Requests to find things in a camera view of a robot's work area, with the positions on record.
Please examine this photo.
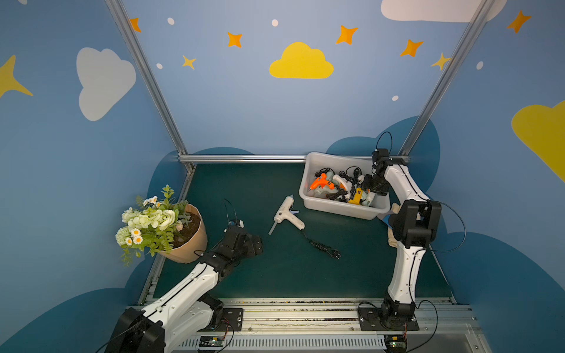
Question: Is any yellow glue gun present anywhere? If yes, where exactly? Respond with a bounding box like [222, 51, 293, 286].
[348, 188, 363, 205]

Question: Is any white glue gun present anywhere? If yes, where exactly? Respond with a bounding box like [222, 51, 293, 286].
[268, 195, 343, 260]
[333, 174, 354, 200]

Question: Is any orange glue gun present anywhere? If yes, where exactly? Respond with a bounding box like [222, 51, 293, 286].
[310, 172, 335, 191]

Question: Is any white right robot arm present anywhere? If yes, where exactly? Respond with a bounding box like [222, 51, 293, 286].
[367, 148, 441, 329]

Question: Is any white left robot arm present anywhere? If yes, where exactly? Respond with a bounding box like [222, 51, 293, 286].
[102, 225, 263, 352]

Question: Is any white plastic storage box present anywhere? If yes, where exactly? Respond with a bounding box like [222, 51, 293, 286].
[299, 152, 391, 220]

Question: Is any potted artificial flower plant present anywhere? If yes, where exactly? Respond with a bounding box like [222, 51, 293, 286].
[116, 185, 208, 266]

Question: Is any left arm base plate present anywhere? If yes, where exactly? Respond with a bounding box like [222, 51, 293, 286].
[202, 307, 244, 332]

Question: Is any aluminium back frame rail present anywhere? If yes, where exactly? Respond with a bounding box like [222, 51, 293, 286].
[178, 153, 411, 165]

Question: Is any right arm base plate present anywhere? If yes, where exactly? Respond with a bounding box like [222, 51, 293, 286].
[357, 307, 420, 332]

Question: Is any right aluminium frame post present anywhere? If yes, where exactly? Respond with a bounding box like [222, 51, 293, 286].
[397, 0, 495, 163]

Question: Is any aluminium frame post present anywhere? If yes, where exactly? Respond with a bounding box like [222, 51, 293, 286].
[397, 0, 495, 163]
[104, 0, 195, 173]

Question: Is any left aluminium frame post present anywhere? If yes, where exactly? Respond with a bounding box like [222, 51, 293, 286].
[104, 0, 195, 173]

